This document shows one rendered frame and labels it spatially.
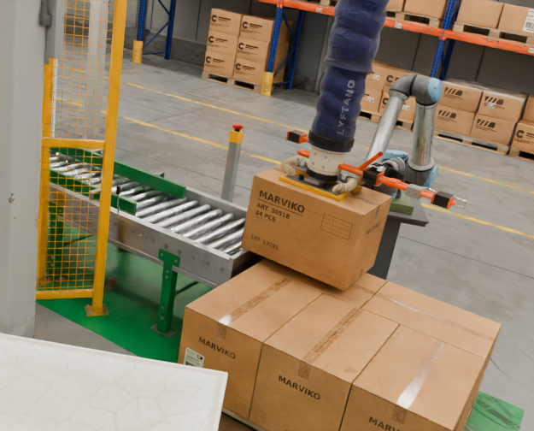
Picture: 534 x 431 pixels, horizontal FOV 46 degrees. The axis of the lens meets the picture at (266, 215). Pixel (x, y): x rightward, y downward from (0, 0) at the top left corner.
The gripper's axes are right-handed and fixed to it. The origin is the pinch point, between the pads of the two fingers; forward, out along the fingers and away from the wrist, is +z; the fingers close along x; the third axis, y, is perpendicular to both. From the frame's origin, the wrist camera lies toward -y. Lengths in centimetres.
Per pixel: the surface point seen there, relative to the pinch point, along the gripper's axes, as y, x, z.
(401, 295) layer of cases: -24, -58, -11
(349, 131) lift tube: 17.5, 18.8, 4.9
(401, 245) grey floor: 30, -109, -218
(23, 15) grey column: 122, 49, 106
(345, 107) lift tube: 20.4, 29.9, 8.5
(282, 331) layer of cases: 5, -59, 65
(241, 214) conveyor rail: 87, -56, -32
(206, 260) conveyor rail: 68, -59, 33
